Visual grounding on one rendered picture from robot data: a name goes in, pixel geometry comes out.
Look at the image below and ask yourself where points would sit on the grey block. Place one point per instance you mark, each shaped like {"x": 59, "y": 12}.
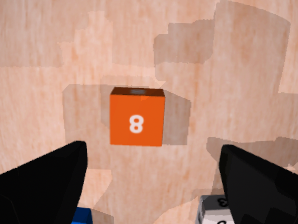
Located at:
{"x": 213, "y": 209}

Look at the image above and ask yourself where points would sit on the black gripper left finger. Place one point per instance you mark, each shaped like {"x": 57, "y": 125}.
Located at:
{"x": 45, "y": 190}

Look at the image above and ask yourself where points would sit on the blue block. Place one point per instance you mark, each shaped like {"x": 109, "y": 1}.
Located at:
{"x": 82, "y": 216}

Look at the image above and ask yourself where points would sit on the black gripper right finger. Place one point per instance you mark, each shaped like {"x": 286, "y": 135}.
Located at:
{"x": 257, "y": 191}

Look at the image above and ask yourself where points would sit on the orange block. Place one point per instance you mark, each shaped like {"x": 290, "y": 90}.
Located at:
{"x": 136, "y": 116}

